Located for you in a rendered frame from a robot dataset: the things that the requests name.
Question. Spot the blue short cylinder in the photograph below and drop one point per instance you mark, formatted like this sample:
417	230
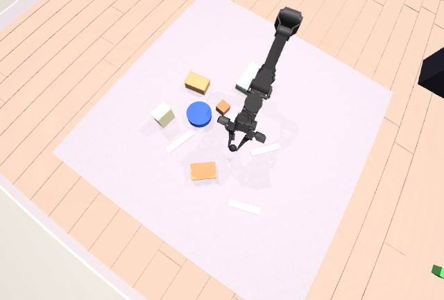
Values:
199	114

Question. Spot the glass french press with black knob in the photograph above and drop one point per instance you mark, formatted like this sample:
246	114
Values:
231	152

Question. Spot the white flat bar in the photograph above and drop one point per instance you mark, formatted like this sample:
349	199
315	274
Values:
244	206
179	141
265	149

